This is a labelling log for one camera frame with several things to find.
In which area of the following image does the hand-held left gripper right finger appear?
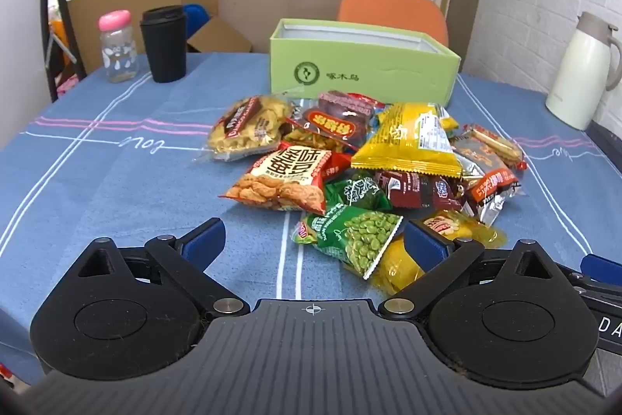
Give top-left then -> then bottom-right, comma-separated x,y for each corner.
378,219 -> 561,320

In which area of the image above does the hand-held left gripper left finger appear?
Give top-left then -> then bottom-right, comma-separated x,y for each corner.
73,217 -> 252,319

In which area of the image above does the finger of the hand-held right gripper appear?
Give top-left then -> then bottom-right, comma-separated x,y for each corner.
580,254 -> 622,287

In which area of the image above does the red orange peanut packet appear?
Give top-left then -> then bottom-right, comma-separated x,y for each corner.
220,142 -> 351,215

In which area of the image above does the light green cardboard box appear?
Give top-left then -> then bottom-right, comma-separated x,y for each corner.
269,18 -> 461,107

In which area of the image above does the glossy yellow snack packet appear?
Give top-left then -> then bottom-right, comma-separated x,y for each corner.
368,210 -> 507,295

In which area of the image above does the dark brown snack packet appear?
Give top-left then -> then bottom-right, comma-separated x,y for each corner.
375,169 -> 468,210

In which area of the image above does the green pea packet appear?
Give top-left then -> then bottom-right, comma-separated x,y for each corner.
290,206 -> 405,280

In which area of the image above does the brown and silver snack packet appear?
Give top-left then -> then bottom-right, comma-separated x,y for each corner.
449,138 -> 526,227

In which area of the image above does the small dark green packet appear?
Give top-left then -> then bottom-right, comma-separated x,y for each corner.
323,171 -> 393,212

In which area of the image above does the blue lined tablecloth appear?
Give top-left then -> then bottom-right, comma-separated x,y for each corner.
0,50 -> 622,391

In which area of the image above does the large yellow snack packet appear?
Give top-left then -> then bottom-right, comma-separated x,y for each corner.
350,102 -> 463,179

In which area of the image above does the biscuit packet with red ends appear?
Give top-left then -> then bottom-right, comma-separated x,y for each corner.
461,123 -> 528,170

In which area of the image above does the clear packet of yellow chips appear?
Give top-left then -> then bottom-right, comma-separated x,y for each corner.
194,95 -> 295,162

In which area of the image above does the clear packet of yellow beans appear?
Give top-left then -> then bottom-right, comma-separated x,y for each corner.
283,128 -> 361,154

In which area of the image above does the dark red date packet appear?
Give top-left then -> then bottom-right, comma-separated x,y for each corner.
287,90 -> 386,149

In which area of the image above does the white thermos jug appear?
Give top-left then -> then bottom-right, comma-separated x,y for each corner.
544,11 -> 622,131

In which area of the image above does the black lidded cup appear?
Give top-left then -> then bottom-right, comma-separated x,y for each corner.
139,5 -> 189,84

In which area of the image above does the clear bottle with pink lid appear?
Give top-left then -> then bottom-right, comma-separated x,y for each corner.
98,9 -> 141,84

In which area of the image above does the blue plastic item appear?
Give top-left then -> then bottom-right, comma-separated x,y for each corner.
183,3 -> 212,42

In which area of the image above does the orange chair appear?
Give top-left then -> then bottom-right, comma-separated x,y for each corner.
337,0 -> 450,47

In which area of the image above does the brown cardboard box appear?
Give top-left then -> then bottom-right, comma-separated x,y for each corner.
65,0 -> 253,78

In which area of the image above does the white monitor panel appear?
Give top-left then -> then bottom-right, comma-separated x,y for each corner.
40,0 -> 69,101

